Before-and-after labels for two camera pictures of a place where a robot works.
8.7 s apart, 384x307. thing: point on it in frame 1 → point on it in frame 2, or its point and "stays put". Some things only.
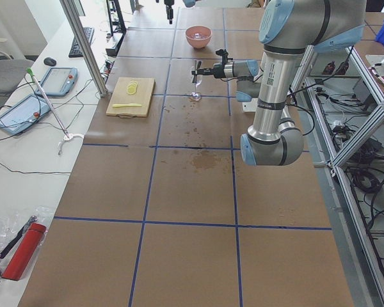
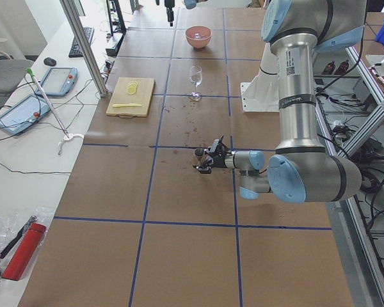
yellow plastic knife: x=117 y=105 stays put
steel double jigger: x=196 y=72 → x=199 y=152
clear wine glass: x=196 y=77 stays put
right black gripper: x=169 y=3 stays put
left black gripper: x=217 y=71 → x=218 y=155
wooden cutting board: x=131 y=97 stays put
